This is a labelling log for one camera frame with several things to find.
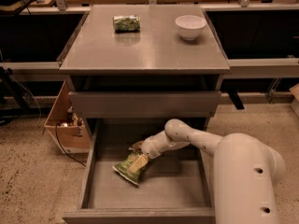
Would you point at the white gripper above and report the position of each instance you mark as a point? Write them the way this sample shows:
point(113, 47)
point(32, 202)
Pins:
point(149, 147)

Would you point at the green jalapeno chip bag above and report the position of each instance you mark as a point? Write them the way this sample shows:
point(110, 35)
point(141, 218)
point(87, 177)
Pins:
point(132, 167)

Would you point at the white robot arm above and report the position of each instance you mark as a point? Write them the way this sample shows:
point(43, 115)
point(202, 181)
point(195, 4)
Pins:
point(244, 170)

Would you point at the open grey middle drawer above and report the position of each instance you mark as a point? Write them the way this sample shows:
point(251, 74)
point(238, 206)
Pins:
point(176, 188)

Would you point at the closed grey top drawer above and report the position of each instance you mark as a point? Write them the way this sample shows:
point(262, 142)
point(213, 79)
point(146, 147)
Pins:
point(145, 105)

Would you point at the grey drawer cabinet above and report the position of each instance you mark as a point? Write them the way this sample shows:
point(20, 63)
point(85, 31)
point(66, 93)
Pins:
point(148, 83)

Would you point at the green chip bag on counter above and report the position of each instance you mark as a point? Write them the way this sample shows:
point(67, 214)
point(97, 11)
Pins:
point(130, 23)

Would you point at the wooden box with items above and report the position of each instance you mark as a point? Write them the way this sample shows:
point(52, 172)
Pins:
point(64, 127)

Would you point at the white ceramic bowl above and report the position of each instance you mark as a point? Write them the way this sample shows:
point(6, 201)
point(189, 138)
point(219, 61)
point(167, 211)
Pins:
point(190, 27)

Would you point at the grey metal rail frame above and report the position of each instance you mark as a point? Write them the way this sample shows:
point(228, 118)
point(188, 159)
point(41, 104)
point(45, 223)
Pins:
point(43, 69)

